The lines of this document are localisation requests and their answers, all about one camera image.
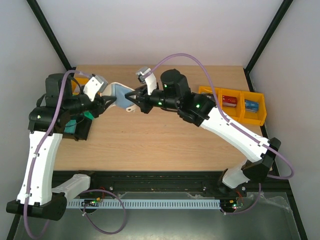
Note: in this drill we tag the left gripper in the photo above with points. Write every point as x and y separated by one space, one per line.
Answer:
100 101

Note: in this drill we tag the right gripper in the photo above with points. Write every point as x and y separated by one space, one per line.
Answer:
144 100

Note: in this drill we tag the white card holder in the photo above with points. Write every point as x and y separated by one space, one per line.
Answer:
118 90

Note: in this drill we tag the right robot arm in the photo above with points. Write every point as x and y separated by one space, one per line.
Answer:
202 111

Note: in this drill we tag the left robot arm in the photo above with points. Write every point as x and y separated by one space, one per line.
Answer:
58 114

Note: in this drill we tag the teal holder in black bin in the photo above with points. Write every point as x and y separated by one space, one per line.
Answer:
70 127

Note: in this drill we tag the black card stack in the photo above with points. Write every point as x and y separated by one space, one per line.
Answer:
209 96

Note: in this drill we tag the yellow bin with black cards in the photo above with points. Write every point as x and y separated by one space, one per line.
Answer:
208 89

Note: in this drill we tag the red card stack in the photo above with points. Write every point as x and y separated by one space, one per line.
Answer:
229 101

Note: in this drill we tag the yellow bin with red cards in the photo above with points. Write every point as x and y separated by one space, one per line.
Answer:
238 112

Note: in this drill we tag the blue card stack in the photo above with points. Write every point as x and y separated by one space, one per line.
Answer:
251 106

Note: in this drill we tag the yellow bin with blue cards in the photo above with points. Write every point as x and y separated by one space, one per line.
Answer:
259 117

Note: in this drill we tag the green bin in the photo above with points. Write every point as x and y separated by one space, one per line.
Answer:
88 115

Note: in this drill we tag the yellow bin far left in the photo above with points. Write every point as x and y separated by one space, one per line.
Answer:
76 83

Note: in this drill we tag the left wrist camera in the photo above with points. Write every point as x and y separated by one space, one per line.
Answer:
96 84

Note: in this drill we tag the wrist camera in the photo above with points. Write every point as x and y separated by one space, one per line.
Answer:
96 84
147 77

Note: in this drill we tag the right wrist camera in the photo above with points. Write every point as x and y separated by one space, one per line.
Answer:
147 77

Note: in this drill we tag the left black frame post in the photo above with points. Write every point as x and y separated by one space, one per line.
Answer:
42 20

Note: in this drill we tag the black frame post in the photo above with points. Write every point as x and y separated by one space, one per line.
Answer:
42 20
275 22

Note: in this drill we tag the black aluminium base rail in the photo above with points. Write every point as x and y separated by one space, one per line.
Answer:
204 183

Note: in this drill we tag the white slotted cable duct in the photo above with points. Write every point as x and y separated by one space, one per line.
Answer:
153 204

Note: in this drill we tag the right black frame post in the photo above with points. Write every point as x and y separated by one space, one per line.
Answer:
275 22

